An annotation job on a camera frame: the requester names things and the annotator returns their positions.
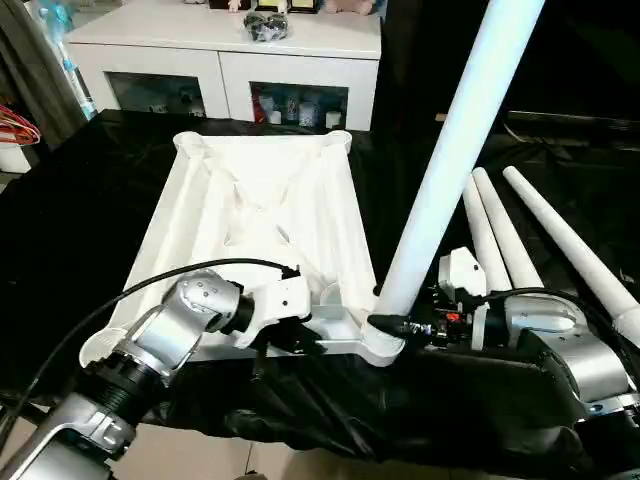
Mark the white plastic table leg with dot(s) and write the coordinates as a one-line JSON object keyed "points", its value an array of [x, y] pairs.
{"points": [[482, 240], [505, 230], [450, 150], [565, 240]]}

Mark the white plastic table top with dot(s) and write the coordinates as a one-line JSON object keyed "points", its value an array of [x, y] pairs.
{"points": [[260, 200]]}

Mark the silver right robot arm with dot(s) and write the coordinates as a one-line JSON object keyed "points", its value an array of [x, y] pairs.
{"points": [[575, 340]]}

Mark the black glossy mat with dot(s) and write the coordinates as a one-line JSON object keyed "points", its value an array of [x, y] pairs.
{"points": [[350, 410]]}

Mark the dark robot foot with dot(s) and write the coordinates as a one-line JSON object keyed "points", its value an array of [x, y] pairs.
{"points": [[251, 475]]}

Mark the white cabinet with glass doors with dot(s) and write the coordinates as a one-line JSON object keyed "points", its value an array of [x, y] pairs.
{"points": [[225, 60]]}

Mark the red patterned cloth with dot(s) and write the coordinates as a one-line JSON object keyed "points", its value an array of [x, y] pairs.
{"points": [[17, 125]]}

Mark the blue and clear plastic wrap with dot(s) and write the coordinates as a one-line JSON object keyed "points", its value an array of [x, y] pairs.
{"points": [[72, 65]]}

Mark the grey curtain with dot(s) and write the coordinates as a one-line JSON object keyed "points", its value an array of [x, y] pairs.
{"points": [[25, 60]]}

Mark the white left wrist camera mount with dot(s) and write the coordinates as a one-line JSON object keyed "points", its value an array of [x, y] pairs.
{"points": [[280, 305]]}

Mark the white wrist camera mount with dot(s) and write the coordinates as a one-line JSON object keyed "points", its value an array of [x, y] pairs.
{"points": [[280, 305], [460, 272]]}

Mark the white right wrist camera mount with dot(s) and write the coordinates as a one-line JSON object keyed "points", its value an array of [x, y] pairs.
{"points": [[460, 272]]}

